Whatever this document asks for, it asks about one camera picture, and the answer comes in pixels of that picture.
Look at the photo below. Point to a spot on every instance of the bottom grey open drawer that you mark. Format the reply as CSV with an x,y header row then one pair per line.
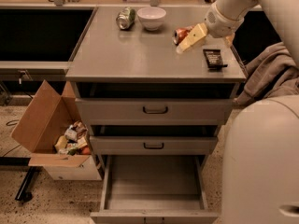
x,y
153,190

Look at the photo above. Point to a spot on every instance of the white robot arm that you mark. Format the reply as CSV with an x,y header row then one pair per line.
x,y
260,182

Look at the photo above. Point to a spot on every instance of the pile of snack packages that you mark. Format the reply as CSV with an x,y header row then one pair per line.
x,y
74,141

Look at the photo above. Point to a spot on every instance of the middle grey drawer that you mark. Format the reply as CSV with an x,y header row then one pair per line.
x,y
153,145

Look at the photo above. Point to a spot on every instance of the top grey drawer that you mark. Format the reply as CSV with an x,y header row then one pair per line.
x,y
135,111

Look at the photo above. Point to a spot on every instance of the crushed orange soda can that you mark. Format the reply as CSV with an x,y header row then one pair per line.
x,y
180,33

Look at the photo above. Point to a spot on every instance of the grey-brown cloth on chair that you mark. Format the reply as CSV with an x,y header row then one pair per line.
x,y
273,73

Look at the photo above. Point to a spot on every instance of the white box under cardboard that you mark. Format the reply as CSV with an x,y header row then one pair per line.
x,y
85,171

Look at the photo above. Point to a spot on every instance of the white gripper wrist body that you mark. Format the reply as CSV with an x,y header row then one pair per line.
x,y
221,24

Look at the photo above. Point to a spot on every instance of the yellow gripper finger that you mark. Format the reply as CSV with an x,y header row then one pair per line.
x,y
229,39
197,34

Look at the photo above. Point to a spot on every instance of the white ceramic bowl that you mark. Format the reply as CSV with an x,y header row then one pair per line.
x,y
151,18

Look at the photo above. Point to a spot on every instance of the crushed green soda can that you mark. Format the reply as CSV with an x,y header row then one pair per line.
x,y
126,18

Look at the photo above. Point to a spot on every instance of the grey drawer cabinet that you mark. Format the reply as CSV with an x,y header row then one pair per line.
x,y
111,63

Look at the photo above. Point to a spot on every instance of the black table leg with caster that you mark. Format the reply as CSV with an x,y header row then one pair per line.
x,y
24,193

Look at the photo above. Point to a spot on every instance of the brown cardboard box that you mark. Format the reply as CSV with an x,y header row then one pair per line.
x,y
46,118

